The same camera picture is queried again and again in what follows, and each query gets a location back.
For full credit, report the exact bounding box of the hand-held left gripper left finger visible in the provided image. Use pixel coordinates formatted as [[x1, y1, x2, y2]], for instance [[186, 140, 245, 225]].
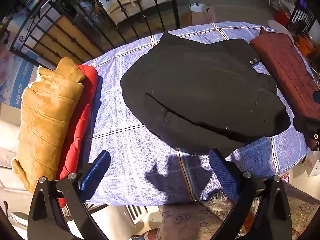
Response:
[[27, 150, 111, 240]]

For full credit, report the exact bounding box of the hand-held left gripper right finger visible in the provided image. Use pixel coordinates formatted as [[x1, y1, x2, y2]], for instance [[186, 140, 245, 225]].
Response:
[[208, 148, 293, 240]]

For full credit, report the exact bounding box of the black padded jacket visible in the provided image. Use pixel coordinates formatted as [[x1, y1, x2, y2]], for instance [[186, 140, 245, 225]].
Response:
[[120, 32, 291, 155]]

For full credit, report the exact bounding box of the grey fur trim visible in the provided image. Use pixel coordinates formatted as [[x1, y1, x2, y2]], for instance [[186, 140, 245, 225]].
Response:
[[205, 191, 260, 220]]

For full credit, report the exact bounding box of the white paper bag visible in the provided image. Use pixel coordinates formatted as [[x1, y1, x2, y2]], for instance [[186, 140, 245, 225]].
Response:
[[304, 142, 320, 178]]

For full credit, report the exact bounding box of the maroon quilted jacket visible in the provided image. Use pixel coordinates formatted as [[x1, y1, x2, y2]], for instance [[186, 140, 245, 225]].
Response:
[[250, 29, 320, 148]]

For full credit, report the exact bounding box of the blue plaid bedsheet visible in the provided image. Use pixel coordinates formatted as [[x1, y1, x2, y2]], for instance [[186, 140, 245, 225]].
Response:
[[81, 21, 313, 207]]

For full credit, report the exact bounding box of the red padded jacket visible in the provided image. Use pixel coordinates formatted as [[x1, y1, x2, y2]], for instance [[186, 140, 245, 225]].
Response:
[[56, 64, 98, 208]]

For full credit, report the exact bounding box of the white plastic crate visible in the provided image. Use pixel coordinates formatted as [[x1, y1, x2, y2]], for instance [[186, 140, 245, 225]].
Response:
[[64, 204, 160, 240]]

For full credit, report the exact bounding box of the tan suede jacket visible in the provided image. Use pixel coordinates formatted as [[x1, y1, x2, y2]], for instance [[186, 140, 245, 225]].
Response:
[[12, 56, 86, 195]]

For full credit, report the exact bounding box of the black plastic crate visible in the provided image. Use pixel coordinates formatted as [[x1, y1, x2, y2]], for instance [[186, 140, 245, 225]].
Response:
[[286, 0, 317, 34]]

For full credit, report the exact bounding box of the red box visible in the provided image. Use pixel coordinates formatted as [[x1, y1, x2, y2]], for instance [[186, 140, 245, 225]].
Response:
[[274, 6, 293, 27]]

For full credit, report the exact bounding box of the blue printed poster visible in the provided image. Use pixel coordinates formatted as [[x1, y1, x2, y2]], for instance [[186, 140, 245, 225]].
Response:
[[0, 10, 40, 109]]

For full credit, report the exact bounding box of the cardboard box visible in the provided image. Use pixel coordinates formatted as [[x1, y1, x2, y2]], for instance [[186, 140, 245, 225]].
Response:
[[179, 2, 217, 28]]

